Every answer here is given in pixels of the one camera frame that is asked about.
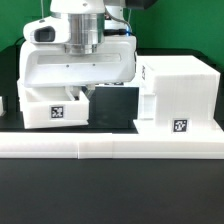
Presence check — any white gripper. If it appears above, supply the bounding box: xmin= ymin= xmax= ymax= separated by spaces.
xmin=19 ymin=36 xmax=136 ymax=100

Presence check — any white thin cable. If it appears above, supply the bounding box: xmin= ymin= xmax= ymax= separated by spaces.
xmin=40 ymin=0 xmax=45 ymax=22

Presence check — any white front drawer box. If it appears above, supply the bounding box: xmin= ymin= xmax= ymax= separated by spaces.
xmin=17 ymin=80 xmax=89 ymax=129

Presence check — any black cable bundle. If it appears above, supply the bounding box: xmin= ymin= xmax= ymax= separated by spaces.
xmin=13 ymin=36 xmax=26 ymax=47

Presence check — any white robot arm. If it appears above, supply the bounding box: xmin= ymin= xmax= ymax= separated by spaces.
xmin=19 ymin=0 xmax=158 ymax=88

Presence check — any white drawer box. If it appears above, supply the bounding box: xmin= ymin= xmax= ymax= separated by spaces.
xmin=0 ymin=96 xmax=5 ymax=117
xmin=17 ymin=80 xmax=89 ymax=129

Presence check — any white L-shaped guide rail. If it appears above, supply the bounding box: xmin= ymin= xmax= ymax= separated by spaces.
xmin=0 ymin=131 xmax=224 ymax=159

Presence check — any white base tag plate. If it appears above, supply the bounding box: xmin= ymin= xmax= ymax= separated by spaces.
xmin=96 ymin=82 xmax=124 ymax=87

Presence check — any white drawer cabinet frame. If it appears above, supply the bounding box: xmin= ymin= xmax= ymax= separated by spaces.
xmin=135 ymin=55 xmax=220 ymax=133

